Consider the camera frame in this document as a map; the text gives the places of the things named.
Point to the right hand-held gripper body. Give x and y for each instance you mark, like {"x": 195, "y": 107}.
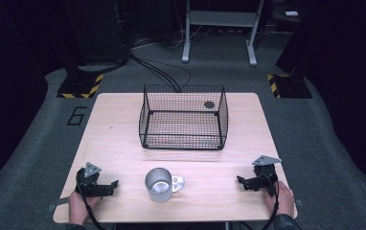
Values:
{"x": 265, "y": 177}

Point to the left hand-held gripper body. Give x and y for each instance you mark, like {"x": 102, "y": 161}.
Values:
{"x": 88, "y": 187}

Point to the person's left hand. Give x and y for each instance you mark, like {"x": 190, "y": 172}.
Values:
{"x": 78, "y": 209}

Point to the person's right hand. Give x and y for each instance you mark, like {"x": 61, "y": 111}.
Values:
{"x": 285, "y": 201}

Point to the silver metal cup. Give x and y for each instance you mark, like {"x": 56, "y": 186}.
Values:
{"x": 158, "y": 191}

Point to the black round table cap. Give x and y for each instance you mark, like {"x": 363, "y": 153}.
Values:
{"x": 209, "y": 104}

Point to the black cabinet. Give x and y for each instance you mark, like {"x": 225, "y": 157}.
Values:
{"x": 95, "y": 28}

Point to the small white box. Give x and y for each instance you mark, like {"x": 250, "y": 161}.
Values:
{"x": 292, "y": 13}

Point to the grey metal table bracket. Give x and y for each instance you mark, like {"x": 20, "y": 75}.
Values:
{"x": 59, "y": 202}
{"x": 298, "y": 202}

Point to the black yellow striped base plate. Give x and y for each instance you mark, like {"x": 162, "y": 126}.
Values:
{"x": 291, "y": 87}
{"x": 79, "y": 86}

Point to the white metal stand frame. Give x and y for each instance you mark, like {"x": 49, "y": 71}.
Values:
{"x": 222, "y": 18}

